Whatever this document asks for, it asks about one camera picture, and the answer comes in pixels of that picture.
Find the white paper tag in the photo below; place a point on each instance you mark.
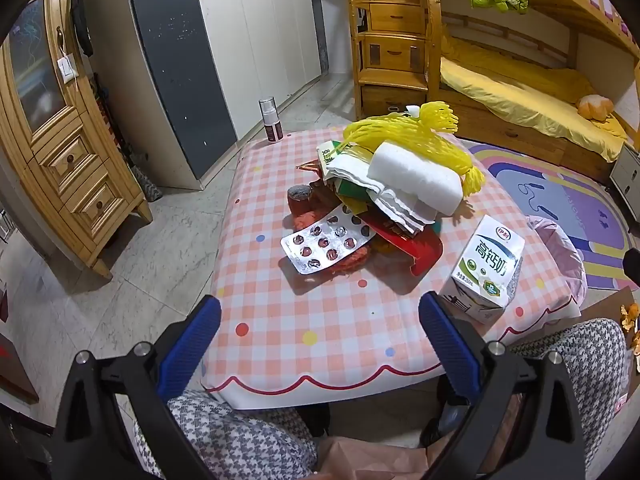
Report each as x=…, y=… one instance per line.
x=67, y=67

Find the dark red long bundle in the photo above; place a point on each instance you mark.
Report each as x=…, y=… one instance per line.
x=107, y=110

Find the white and grey wardrobe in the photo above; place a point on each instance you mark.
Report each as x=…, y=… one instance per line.
x=250, y=35

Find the yellow bedsheet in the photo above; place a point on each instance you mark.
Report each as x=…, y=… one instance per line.
x=525, y=95

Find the person's leg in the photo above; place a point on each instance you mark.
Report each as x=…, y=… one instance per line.
x=235, y=435
x=595, y=360

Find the dark red spray bottle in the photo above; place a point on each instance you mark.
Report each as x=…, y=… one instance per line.
x=270, y=122

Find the silver blister pack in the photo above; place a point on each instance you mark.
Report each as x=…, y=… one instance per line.
x=325, y=247

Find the orange knitted cloth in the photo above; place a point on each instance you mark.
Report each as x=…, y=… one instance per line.
x=306, y=220

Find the grey nightstand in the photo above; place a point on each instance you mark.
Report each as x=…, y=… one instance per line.
x=627, y=170

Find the pinkish brown cloth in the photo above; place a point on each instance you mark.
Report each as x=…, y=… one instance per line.
x=370, y=460

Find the person's left leg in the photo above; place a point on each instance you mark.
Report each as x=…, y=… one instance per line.
x=235, y=435

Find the pile of orange peels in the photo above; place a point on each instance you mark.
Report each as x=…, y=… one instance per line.
x=631, y=312

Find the person's black right shoe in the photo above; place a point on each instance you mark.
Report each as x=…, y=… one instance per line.
x=442, y=425

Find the pastel rainbow rug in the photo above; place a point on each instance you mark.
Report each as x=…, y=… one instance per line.
x=550, y=185

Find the pink checked tablecloth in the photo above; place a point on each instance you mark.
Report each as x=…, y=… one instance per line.
x=300, y=310

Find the red card packet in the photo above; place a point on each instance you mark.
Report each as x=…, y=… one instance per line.
x=417, y=249

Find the white green milk carton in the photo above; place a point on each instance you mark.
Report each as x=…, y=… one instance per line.
x=485, y=270

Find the orange plush toy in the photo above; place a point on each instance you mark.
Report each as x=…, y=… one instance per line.
x=595, y=106

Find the person's right leg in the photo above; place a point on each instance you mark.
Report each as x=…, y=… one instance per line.
x=595, y=360

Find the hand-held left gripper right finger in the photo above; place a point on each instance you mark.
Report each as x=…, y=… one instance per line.
x=447, y=345

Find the black hanging bag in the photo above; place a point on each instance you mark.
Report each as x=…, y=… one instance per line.
x=80, y=20

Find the white foam sheet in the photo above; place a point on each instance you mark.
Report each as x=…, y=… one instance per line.
x=395, y=205

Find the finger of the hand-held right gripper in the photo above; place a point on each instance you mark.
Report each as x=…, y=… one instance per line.
x=634, y=266

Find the white foam block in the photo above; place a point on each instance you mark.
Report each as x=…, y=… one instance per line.
x=415, y=175

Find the brown cardboard sheet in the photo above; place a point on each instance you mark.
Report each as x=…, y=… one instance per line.
x=607, y=305

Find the green medicine box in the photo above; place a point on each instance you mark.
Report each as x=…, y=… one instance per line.
x=327, y=157

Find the red gold snack packet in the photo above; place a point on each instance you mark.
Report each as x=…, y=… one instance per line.
x=307, y=166

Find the yellow mesh net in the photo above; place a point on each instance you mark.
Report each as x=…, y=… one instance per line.
x=400, y=127

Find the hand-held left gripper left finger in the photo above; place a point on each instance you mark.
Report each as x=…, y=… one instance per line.
x=192, y=345

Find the brown wooden board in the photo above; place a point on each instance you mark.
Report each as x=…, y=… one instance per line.
x=12, y=375

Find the tall wooden cabinet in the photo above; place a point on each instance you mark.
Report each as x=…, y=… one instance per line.
x=75, y=160

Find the trash bin with pink bag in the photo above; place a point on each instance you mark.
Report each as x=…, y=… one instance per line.
x=560, y=245

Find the wooden stair drawers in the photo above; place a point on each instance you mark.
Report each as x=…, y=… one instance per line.
x=395, y=50

